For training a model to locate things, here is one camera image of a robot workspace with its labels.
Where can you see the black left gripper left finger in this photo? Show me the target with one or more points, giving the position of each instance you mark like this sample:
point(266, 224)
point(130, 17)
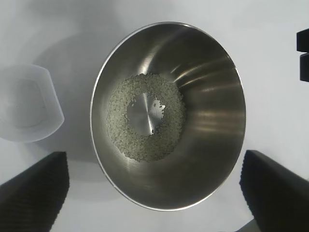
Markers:
point(31, 198)

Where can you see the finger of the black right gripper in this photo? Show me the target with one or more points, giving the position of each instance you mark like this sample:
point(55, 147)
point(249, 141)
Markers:
point(304, 67)
point(303, 41)

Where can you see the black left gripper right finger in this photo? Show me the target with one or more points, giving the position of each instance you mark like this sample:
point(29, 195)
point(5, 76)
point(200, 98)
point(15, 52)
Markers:
point(277, 198)

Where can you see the clear plastic measuring cup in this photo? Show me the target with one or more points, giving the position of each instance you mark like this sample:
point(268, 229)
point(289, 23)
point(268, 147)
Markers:
point(31, 108)

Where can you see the stainless steel mixing bowl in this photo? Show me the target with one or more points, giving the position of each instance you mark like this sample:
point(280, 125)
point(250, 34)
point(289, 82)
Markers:
point(205, 108)

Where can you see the white rice grains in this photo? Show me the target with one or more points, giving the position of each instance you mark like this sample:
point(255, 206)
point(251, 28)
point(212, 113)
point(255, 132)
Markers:
point(116, 125)

